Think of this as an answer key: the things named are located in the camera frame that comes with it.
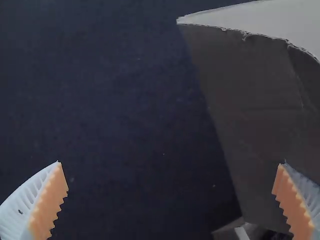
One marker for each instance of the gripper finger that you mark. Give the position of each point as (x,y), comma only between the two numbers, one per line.
(32,207)
(297,207)

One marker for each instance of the cardboard box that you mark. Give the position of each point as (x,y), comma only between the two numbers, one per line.
(250,100)

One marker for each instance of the black mat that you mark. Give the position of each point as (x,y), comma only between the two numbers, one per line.
(100,112)

